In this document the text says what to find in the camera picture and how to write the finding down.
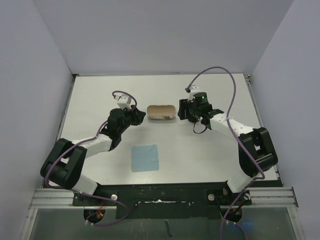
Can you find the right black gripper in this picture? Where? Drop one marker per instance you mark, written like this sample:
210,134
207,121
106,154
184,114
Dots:
185,104

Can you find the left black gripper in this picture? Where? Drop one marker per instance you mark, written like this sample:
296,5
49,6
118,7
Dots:
137,115

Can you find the patterned glasses case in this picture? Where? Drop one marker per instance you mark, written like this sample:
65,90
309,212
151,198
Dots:
161,112

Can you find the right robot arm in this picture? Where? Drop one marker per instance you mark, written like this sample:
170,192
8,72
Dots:
256,152

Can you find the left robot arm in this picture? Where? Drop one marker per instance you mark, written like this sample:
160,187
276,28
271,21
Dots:
65,162

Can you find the blue cleaning cloth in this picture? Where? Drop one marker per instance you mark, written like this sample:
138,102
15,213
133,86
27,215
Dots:
144,158

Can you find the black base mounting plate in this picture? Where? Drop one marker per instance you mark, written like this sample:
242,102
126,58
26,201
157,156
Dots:
168,201

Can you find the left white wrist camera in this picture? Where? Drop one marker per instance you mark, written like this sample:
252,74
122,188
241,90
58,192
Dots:
124,101

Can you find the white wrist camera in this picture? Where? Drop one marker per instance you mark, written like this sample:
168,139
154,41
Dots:
193,89
124,101

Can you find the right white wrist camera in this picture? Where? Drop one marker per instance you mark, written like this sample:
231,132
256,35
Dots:
193,89

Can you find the aluminium frame rail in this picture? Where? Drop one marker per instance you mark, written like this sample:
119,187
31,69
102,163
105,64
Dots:
261,197

